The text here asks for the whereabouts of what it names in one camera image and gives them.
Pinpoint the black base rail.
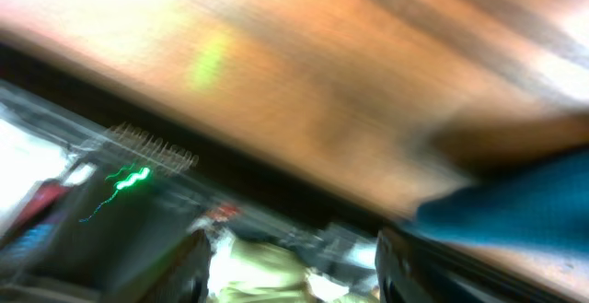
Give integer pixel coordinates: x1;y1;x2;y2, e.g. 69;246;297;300
1;83;378;303

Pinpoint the blue polo shirt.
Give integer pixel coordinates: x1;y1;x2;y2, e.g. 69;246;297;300
407;148;588;257

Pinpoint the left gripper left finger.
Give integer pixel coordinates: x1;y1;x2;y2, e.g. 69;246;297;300
100;229;212;303

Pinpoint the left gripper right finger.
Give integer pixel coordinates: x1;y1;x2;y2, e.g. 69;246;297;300
375;227;579;303

